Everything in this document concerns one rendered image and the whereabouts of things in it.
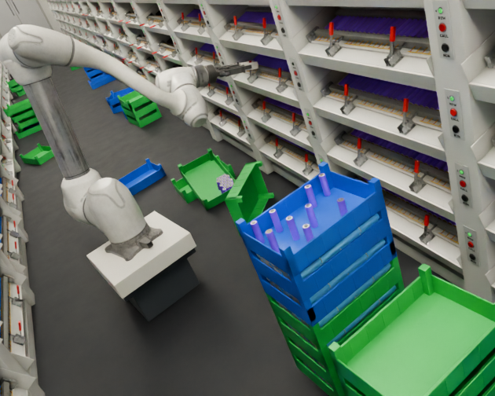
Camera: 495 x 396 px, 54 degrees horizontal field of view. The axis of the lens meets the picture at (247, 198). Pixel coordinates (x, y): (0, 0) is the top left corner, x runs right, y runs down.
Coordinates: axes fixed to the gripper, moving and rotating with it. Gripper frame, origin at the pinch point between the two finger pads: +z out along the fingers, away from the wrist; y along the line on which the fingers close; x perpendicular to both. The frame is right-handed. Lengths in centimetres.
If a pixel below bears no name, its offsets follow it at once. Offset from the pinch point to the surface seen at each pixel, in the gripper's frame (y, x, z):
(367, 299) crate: 113, -41, -26
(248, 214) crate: 10, -64, -14
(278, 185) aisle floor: -3, -61, 10
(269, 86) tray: 15.8, -6.7, 1.2
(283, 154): 1.5, -43.5, 11.5
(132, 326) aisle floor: 35, -81, -78
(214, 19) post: -18.0, 19.4, -6.1
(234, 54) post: -18.0, 2.8, 1.4
